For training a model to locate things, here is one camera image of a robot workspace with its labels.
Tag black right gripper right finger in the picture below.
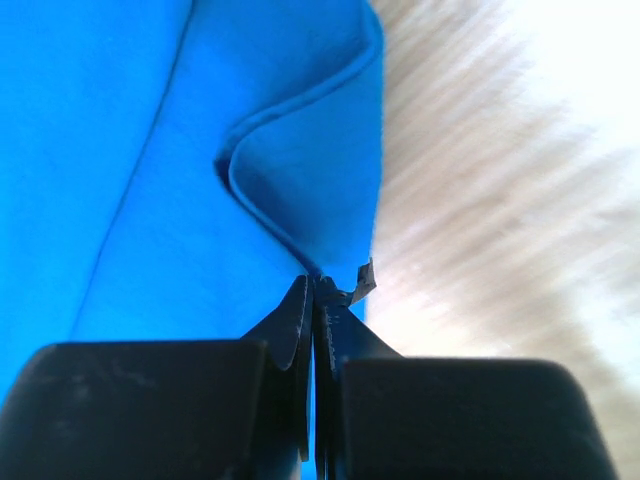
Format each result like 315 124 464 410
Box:
313 265 617 479

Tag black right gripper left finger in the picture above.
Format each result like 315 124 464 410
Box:
1 276 314 479

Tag blue t shirt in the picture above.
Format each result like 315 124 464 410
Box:
1 1 384 411

